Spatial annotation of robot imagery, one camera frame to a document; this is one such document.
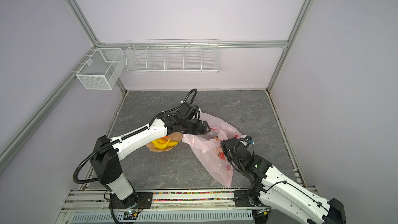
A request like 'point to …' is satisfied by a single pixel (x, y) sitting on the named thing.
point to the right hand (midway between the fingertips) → (220, 141)
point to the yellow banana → (162, 143)
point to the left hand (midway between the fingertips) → (205, 132)
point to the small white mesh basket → (102, 69)
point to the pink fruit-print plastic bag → (208, 147)
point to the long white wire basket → (172, 56)
